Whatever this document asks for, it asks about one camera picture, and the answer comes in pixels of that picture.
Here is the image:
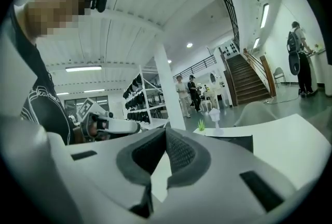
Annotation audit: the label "white stool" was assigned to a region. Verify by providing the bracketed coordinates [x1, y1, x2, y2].
[199, 100, 212, 113]

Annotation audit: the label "grey shell chair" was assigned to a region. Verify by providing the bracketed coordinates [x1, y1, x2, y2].
[233, 101, 279, 128]

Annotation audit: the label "wooden staircase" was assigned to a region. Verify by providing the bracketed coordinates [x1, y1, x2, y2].
[217, 48, 277, 107]

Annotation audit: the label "person's head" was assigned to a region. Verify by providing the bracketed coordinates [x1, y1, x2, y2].
[25, 0, 93, 37]

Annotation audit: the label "person's left forearm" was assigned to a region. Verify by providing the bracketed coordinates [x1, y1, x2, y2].
[72, 127, 85, 145]

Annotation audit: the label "person's left hand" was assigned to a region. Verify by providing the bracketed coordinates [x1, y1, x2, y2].
[87, 120, 108, 138]

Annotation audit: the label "rows of black devices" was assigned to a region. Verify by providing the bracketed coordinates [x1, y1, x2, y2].
[122, 74, 151, 124]

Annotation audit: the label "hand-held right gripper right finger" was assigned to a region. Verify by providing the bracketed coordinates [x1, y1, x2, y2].
[151, 127, 298, 224]

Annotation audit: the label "power strip with cable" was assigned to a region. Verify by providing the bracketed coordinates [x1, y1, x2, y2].
[263, 93, 302, 105]

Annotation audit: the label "white pillar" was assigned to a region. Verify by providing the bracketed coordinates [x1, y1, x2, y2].
[153, 43, 186, 131]

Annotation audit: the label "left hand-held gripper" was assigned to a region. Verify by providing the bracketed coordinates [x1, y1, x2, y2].
[77, 97, 142, 141]

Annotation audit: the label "person's black printed shirt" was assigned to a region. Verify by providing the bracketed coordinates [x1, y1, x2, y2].
[9, 5, 77, 146]

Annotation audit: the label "black cash box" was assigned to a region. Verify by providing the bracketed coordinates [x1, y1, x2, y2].
[206, 135, 254, 153]

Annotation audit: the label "small potted green plant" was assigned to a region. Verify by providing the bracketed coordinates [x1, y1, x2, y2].
[196, 119, 207, 133]

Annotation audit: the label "white shelving rack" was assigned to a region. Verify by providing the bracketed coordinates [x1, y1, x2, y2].
[121, 64, 170, 128]

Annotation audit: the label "white vanity with oval mirror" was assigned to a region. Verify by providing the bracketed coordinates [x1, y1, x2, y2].
[204, 69, 229, 113]

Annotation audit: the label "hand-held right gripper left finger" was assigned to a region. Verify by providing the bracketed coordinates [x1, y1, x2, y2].
[44, 127, 168, 224]

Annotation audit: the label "white table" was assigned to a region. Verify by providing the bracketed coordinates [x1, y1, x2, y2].
[193, 113, 325, 191]

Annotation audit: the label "black balcony railing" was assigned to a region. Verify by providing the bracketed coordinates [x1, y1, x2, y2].
[172, 54, 217, 80]

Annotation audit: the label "grey metal-legged chair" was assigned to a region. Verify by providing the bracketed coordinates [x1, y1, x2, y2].
[273, 66, 287, 87]

